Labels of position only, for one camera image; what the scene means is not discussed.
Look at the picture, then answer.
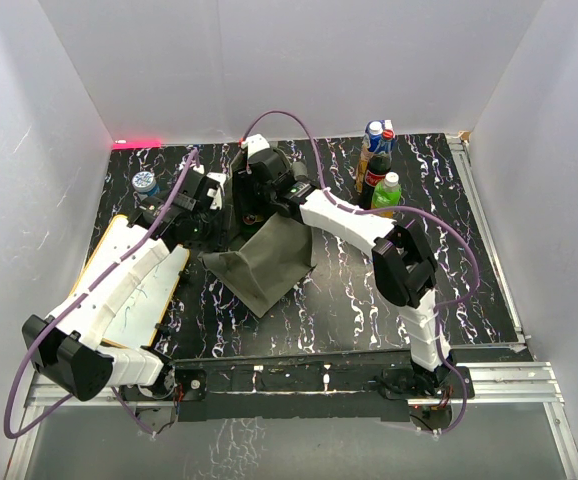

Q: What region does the grey canvas bag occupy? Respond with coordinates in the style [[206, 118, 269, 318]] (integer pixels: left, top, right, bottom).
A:
[[199, 146, 316, 317]]

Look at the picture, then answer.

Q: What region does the cola bottle red cap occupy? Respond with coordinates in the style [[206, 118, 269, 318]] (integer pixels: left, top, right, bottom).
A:
[[358, 130, 395, 210]]

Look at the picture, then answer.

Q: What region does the green tea bottle white cap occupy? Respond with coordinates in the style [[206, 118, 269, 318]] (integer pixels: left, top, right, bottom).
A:
[[371, 172, 401, 219]]

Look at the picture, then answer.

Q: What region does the blue top juice carton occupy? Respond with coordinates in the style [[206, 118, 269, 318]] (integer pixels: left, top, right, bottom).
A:
[[354, 118, 395, 194]]

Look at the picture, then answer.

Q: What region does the dark green glass bottle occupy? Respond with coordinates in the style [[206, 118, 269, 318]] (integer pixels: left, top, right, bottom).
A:
[[242, 214, 264, 226]]

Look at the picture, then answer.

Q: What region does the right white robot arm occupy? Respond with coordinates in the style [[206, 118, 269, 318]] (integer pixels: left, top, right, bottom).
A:
[[231, 138, 451, 397]]

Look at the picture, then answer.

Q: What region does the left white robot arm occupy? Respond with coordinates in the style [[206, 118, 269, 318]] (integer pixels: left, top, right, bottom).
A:
[[22, 168, 226, 401]]

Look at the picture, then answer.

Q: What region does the blue white bottle cap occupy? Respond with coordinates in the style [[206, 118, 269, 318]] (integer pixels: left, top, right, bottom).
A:
[[131, 171, 159, 197]]

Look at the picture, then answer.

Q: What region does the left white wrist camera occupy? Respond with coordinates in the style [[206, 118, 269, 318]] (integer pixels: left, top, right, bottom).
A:
[[185, 168, 226, 211]]

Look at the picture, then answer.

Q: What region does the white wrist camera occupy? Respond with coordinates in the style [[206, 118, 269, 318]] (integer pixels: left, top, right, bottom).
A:
[[240, 134, 271, 173], [185, 168, 226, 211]]

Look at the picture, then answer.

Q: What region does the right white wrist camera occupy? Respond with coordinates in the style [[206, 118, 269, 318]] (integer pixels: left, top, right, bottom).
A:
[[240, 134, 271, 173]]

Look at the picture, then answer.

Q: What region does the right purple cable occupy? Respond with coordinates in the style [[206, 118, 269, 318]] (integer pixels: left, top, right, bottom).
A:
[[240, 110, 482, 436]]

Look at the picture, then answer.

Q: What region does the purple cable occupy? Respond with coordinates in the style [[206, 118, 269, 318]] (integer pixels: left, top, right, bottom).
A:
[[240, 110, 482, 436], [2, 147, 203, 440]]

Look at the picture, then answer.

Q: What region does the white board orange frame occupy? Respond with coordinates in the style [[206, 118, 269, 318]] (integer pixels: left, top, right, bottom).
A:
[[70, 215, 190, 349]]

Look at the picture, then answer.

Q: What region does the black front mounting rail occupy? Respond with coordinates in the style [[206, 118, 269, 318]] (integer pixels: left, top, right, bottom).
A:
[[172, 349, 475, 428]]

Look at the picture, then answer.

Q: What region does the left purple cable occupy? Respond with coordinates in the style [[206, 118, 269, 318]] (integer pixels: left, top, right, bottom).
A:
[[2, 147, 203, 440]]

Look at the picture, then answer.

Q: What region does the aluminium frame rail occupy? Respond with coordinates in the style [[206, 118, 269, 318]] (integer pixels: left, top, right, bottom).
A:
[[447, 135, 578, 479]]

